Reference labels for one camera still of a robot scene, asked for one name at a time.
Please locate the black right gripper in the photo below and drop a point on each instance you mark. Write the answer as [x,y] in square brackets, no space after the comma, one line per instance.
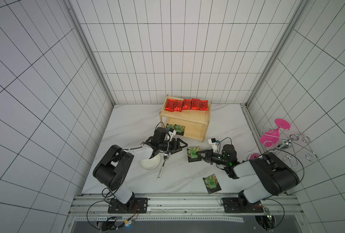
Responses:
[207,156]

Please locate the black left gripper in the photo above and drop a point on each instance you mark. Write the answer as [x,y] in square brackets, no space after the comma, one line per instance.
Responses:
[174,148]

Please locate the green tea bag one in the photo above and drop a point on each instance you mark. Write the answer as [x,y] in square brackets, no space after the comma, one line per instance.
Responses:
[180,129]

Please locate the green tea bag three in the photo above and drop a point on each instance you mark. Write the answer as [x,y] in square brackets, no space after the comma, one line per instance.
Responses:
[192,154]

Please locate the green tea bag two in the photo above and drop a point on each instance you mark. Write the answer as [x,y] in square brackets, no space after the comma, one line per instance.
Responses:
[170,127]

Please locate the green tea bag four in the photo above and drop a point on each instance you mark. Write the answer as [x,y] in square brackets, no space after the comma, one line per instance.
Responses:
[211,183]

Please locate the red tea bag two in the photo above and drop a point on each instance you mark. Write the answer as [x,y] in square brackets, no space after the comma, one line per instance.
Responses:
[178,106]

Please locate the red tea bag one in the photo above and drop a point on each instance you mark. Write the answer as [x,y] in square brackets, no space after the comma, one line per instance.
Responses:
[169,106]

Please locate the red tea bag three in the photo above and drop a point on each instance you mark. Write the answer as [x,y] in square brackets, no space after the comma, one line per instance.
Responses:
[187,104]

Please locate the red tea bag four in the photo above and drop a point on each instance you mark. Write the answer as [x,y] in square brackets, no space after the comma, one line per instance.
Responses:
[195,104]

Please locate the red tea bag five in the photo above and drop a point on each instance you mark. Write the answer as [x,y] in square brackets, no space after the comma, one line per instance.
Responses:
[203,105]

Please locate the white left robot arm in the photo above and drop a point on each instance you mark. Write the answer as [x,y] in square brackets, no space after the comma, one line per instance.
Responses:
[113,168]

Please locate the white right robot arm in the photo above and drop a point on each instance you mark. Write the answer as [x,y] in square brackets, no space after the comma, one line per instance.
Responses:
[272,175]

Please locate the wooden two-tier shelf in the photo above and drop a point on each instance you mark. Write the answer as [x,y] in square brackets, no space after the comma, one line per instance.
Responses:
[196,122]

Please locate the metal spoon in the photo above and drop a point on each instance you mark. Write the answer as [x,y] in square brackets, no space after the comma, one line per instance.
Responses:
[165,158]

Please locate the white bowl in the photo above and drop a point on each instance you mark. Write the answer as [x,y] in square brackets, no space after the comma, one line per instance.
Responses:
[152,163]

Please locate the pink plastic spatula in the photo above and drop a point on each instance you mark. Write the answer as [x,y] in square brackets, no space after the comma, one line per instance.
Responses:
[271,137]

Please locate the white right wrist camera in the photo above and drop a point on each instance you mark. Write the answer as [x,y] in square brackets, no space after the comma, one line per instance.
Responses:
[214,144]

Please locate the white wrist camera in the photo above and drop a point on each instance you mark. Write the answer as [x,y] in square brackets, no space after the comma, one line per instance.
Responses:
[170,135]
[214,144]

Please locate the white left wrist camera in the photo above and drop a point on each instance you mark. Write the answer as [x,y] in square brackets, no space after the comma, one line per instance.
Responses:
[170,135]

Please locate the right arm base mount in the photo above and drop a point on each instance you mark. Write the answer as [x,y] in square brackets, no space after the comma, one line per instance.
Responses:
[241,205]

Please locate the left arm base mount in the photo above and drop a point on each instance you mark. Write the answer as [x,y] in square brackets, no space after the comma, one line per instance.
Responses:
[135,205]

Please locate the chrome wire cup rack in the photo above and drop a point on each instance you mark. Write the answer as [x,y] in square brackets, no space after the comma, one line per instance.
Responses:
[295,151]

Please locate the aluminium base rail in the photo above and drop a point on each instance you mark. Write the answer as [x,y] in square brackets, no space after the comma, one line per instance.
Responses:
[181,207]

